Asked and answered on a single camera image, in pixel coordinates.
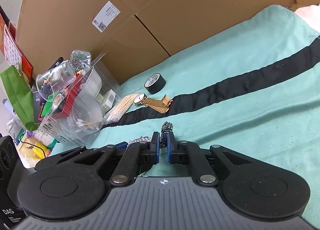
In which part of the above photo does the green paper bag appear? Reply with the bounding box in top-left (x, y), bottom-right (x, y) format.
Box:
top-left (1, 66), bottom-right (39, 131)

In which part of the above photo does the red wall calendar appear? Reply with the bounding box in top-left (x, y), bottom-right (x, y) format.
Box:
top-left (1, 8), bottom-right (33, 85)

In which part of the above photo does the large brown cardboard box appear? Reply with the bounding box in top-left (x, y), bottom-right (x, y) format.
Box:
top-left (16, 0), bottom-right (319, 83)

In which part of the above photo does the white shipping label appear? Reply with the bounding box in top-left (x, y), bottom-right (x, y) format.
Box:
top-left (92, 1), bottom-right (120, 32)

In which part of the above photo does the clear plastic storage bin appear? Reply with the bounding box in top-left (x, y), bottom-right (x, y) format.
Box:
top-left (39, 52), bottom-right (121, 145)

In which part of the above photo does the black small box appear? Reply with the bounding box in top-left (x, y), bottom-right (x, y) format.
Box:
top-left (33, 91), bottom-right (46, 124)

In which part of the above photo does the clear plastic cup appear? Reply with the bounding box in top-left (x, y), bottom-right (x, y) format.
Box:
top-left (36, 60), bottom-right (76, 102)

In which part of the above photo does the red tape roll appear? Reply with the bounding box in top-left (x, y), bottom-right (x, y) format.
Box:
top-left (52, 93), bottom-right (64, 110)

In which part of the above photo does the bag of wooden sticks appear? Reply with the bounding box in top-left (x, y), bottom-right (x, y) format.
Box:
top-left (103, 93), bottom-right (139, 125)

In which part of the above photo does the green box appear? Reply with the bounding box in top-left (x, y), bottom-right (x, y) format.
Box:
top-left (41, 101), bottom-right (55, 118)

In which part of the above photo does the black permanent marker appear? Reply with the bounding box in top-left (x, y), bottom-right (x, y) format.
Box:
top-left (48, 57), bottom-right (64, 71)

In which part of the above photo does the teal cloth with black stripe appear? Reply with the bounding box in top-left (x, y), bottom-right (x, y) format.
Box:
top-left (49, 4), bottom-right (320, 223)

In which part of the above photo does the pink white towel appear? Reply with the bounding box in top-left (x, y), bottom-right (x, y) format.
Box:
top-left (295, 5), bottom-right (320, 32)

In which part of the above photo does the yellow mug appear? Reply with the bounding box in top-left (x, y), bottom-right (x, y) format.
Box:
top-left (33, 142), bottom-right (51, 159)

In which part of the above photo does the black tape roll white core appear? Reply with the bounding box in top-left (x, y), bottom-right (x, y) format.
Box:
top-left (144, 73), bottom-right (166, 94)

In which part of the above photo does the gold mesh band watch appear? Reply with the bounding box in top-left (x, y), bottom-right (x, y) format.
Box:
top-left (134, 93), bottom-right (173, 114)

